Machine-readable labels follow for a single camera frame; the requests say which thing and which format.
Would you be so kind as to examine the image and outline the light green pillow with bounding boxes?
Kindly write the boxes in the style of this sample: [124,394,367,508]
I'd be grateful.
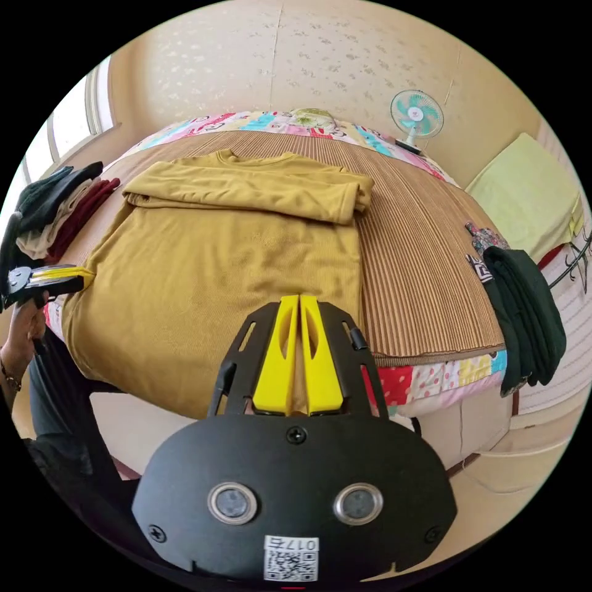
[464,133,585,265]

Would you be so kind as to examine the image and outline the window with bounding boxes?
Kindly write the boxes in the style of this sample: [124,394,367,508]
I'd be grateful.
[18,57,122,186]

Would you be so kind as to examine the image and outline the person's left forearm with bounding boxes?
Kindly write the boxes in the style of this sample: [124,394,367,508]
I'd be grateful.
[0,343,25,404]

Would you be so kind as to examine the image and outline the yellow long sleeve shirt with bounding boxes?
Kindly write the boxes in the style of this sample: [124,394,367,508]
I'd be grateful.
[61,149,376,419]

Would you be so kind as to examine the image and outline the pile of black maroon beige clothes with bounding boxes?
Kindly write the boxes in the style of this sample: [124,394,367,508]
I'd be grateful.
[0,160,123,278]

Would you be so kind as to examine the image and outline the bed with brown woven mat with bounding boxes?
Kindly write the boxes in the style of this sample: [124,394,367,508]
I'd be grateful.
[44,107,526,469]

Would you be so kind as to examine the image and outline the person's left hand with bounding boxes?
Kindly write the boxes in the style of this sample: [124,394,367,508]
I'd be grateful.
[6,290,51,367]

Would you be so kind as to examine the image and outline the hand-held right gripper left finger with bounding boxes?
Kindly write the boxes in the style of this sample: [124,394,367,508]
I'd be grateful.
[252,295,299,414]

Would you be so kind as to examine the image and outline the pile of black patterned clothes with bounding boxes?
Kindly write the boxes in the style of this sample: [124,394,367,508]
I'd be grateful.
[464,221,568,398]

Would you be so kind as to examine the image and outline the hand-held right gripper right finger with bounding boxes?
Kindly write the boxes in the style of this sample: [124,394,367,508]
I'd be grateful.
[300,295,344,416]

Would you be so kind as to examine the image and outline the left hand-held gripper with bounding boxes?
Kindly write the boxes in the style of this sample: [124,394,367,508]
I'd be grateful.
[0,265,97,311]

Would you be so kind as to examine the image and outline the person's body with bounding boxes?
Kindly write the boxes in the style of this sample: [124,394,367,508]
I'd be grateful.
[20,319,158,524]

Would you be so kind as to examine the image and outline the teal and white table fan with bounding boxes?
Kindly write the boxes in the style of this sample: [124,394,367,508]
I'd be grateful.
[389,89,445,156]

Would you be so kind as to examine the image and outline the green floral pillow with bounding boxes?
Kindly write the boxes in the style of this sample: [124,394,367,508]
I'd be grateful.
[287,107,337,128]

